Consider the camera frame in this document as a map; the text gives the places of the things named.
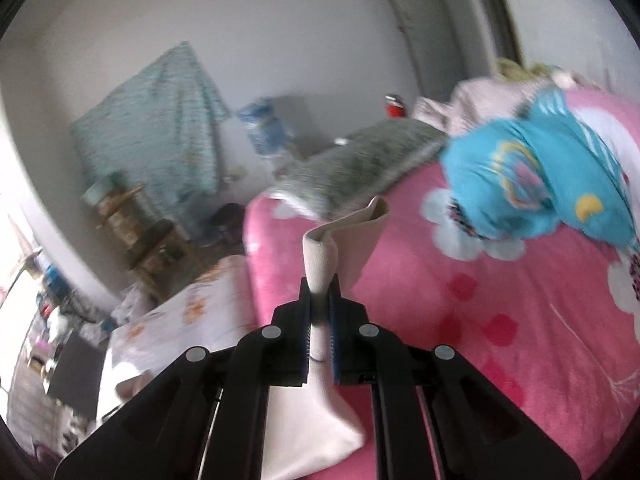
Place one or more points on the red can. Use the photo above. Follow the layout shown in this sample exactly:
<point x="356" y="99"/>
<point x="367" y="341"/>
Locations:
<point x="394" y="106"/>

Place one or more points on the teal floral hanging cloth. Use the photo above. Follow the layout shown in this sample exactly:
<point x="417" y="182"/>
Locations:
<point x="150" y="125"/>

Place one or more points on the blue water bottle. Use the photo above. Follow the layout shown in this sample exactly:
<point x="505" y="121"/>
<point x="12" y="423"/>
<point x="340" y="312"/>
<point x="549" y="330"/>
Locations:
<point x="262" y="127"/>

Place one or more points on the black cabinet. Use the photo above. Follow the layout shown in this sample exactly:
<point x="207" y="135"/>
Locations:
<point x="75" y="375"/>

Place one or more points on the wooden chair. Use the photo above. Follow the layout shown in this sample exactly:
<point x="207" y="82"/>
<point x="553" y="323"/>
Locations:
<point x="150" y="240"/>

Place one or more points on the teal plastic basin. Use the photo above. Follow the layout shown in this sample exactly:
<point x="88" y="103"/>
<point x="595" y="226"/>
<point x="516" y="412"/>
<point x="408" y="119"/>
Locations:
<point x="105" y="190"/>

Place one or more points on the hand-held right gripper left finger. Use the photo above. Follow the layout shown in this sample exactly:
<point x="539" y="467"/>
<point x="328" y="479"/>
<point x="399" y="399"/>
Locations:
<point x="304" y="345"/>

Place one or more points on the beige zip jacket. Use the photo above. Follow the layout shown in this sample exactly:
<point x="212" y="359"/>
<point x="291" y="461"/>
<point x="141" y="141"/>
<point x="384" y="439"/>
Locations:
<point x="345" y="240"/>

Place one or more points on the pale pink cloth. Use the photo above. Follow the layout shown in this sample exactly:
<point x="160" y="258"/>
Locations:
<point x="465" y="105"/>

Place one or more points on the checked floral tablecloth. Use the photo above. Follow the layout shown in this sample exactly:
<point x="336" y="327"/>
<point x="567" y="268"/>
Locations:
<point x="175" y="310"/>

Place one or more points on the yellow green cloth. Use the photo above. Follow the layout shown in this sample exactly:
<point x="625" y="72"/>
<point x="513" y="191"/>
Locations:
<point x="520" y="69"/>

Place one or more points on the grey patterned pillow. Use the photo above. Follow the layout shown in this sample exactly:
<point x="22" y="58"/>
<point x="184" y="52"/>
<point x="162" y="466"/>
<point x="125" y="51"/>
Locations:
<point x="360" y="160"/>

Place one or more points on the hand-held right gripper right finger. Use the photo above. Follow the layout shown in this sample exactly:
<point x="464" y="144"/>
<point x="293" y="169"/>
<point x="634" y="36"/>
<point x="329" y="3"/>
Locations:
<point x="334" y="350"/>

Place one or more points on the pink floral blanket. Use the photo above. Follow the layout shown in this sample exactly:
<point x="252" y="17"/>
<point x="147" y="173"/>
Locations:
<point x="450" y="310"/>

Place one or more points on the blue printed quilt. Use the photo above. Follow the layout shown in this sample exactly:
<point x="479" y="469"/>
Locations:
<point x="525" y="170"/>

